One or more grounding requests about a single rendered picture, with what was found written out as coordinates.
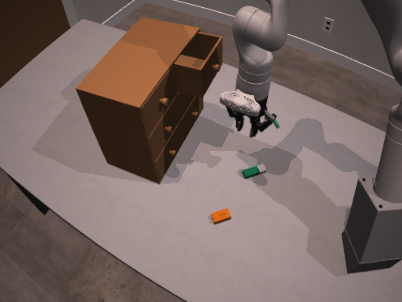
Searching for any dark brown drawer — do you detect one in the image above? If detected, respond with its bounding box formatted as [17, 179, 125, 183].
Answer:
[181, 97, 203, 141]
[155, 123, 182, 181]
[177, 92, 194, 118]
[174, 32, 223, 98]
[141, 67, 176, 136]
[149, 97, 179, 160]

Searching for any green rectangular block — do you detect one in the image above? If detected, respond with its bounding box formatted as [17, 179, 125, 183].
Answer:
[242, 164, 266, 179]

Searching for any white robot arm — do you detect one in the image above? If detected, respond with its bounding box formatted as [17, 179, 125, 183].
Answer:
[220, 0, 402, 203]

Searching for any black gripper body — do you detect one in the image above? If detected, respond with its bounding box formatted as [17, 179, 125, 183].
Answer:
[242, 96, 268, 119]

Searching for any brown wooden chest of drawers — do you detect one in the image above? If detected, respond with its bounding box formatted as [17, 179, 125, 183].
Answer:
[76, 17, 200, 184]

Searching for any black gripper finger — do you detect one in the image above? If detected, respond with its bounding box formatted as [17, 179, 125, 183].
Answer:
[226, 107, 244, 132]
[249, 109, 277, 138]

